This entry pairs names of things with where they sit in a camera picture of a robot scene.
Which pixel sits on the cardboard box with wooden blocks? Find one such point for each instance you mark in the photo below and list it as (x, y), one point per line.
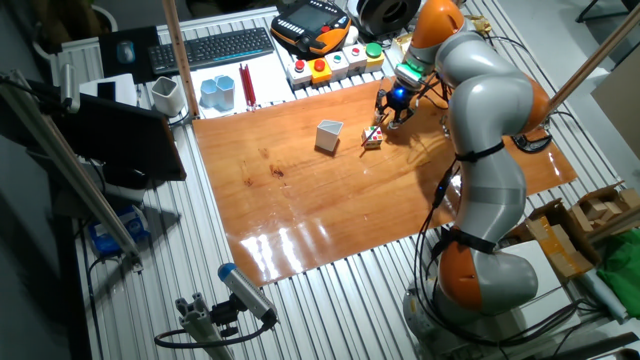
(595, 207)

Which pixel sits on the silver camera blue end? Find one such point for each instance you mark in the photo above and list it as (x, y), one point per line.
(247, 292)

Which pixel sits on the white rubik's cube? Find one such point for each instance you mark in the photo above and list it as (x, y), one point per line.
(378, 143)

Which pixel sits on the long support pole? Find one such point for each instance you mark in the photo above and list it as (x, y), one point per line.
(595, 60)
(180, 55)

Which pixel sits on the white paper sheet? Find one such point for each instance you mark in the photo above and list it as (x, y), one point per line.
(272, 85)

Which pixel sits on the white box green small button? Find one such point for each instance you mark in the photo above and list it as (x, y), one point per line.
(337, 67)

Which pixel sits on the aluminium frame beam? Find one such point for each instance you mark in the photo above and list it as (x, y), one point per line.
(75, 175)

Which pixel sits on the black phone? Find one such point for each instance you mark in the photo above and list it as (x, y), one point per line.
(106, 91)

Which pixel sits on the black orange teach pendant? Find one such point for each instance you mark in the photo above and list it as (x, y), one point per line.
(310, 22)

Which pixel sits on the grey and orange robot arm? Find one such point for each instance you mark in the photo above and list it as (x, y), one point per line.
(490, 100)

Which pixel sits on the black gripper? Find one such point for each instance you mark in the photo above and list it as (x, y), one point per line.
(400, 100)

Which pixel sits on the black c-clamp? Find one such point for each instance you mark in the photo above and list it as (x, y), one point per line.
(532, 144)

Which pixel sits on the black filament spool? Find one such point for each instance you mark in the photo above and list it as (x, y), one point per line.
(390, 15)

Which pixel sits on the tall light blue hexagonal holder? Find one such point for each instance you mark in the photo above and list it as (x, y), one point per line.
(226, 92)

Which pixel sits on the green cloth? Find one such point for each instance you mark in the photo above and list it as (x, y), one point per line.
(622, 275)

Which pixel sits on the short light blue hexagonal holder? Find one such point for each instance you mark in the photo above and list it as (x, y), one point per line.
(208, 94)

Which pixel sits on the yellow box red button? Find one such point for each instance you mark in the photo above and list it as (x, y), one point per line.
(320, 74)

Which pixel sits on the black keyboard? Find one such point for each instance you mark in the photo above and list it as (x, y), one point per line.
(210, 50)

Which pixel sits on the white square cup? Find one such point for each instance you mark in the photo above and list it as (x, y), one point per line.
(167, 95)

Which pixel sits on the blue package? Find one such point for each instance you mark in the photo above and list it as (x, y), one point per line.
(120, 230)

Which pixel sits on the orange wooden board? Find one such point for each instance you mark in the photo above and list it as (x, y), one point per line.
(325, 210)

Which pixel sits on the yellow white carton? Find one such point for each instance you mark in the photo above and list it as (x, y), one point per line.
(401, 46)

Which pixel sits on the red striped pencil with eraser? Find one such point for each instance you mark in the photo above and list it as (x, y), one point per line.
(372, 133)

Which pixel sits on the white flat box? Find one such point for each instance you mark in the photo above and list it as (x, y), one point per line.
(555, 282)

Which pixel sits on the short aluminium profile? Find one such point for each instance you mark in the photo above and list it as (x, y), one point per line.
(200, 325)

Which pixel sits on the yellow box green big button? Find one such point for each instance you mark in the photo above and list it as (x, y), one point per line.
(374, 57)

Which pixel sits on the small silver camera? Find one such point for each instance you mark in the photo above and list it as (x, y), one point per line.
(70, 87)

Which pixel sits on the dark computer mouse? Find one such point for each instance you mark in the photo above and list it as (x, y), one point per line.
(126, 51)

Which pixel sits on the white box red small button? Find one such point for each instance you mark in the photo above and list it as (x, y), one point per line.
(355, 61)

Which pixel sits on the white box red mushroom button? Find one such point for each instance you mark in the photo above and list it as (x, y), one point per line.
(299, 75)

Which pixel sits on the brown cardboard box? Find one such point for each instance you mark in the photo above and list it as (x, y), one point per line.
(555, 245)

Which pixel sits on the black monitor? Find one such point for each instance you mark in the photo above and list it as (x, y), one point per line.
(125, 140)

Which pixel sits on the white round object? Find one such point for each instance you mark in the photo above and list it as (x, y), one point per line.
(352, 36)

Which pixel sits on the black mouse pad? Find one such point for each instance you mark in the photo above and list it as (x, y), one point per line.
(145, 45)

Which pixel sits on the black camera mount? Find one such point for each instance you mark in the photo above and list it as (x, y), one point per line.
(225, 315)

